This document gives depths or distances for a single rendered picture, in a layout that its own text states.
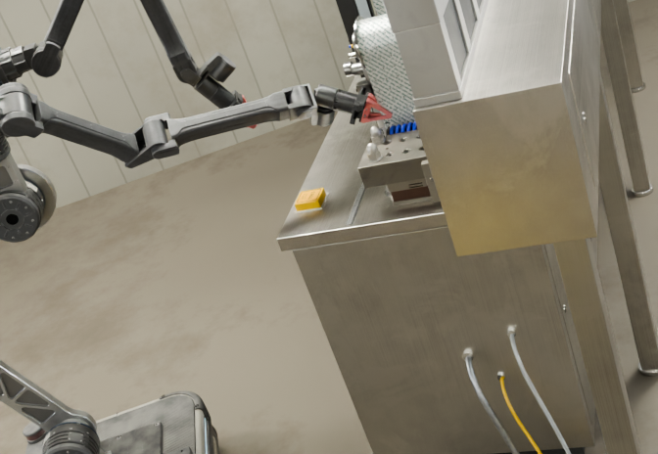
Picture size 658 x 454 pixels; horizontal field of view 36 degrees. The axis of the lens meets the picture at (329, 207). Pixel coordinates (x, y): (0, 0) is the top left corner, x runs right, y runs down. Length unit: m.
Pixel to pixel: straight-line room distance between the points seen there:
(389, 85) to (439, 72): 0.96
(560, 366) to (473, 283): 0.33
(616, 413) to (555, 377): 0.64
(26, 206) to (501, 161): 1.46
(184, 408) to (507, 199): 1.84
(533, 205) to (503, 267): 0.80
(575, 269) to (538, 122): 0.35
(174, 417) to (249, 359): 0.62
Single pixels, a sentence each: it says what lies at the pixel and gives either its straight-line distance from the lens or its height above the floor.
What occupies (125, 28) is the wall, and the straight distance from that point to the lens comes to 5.55.
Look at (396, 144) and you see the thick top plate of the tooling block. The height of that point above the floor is 1.03.
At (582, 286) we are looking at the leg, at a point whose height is 0.99.
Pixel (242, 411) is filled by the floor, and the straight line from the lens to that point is 3.68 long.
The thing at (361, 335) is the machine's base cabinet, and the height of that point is 0.56.
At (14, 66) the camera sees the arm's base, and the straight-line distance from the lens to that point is 2.96.
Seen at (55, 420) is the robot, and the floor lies 0.40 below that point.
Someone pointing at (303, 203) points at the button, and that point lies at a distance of 2.74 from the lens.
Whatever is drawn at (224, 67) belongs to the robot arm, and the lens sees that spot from 2.94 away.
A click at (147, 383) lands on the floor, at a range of 4.06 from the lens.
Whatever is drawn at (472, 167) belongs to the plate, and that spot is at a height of 1.32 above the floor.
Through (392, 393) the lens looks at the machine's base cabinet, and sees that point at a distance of 2.90.
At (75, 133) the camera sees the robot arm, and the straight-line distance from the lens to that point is 2.56.
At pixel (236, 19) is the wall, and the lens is 5.54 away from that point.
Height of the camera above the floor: 2.12
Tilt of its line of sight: 27 degrees down
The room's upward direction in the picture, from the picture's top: 20 degrees counter-clockwise
